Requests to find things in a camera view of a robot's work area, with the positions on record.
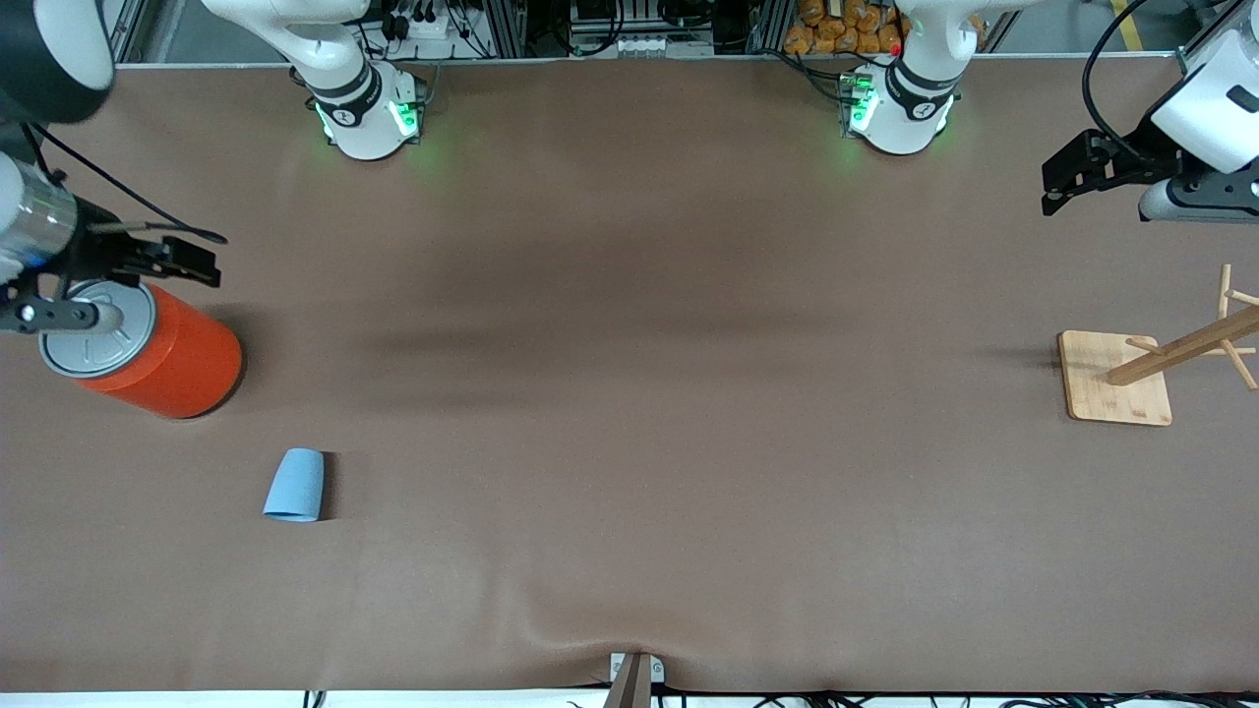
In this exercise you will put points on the wooden cup rack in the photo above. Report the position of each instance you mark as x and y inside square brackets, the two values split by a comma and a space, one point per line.
[1111, 388]

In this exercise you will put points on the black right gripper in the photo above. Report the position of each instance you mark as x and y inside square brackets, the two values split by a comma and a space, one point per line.
[95, 251]

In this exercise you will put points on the aluminium frame rack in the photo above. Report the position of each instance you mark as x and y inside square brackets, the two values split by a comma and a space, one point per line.
[502, 25]

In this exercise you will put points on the white power strip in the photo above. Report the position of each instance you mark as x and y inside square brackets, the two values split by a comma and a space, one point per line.
[639, 45]

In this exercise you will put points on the light blue cup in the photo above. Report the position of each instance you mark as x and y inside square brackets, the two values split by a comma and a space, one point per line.
[295, 484]

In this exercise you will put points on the silver mount bracket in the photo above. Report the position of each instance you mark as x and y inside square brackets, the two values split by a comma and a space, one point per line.
[657, 669]

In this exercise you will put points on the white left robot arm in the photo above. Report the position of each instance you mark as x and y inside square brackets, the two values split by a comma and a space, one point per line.
[900, 108]

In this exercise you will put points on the orange can with silver lid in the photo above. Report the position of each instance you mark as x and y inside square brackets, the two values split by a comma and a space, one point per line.
[187, 364]

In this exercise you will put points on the brown camera pole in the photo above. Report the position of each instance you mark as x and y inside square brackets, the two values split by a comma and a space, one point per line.
[629, 686]

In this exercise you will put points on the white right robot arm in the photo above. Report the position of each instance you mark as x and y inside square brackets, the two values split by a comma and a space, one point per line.
[359, 108]

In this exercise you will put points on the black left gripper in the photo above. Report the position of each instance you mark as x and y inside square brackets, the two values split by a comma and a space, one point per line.
[1141, 155]

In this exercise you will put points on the brown table mat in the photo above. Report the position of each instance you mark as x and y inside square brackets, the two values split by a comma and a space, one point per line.
[649, 393]

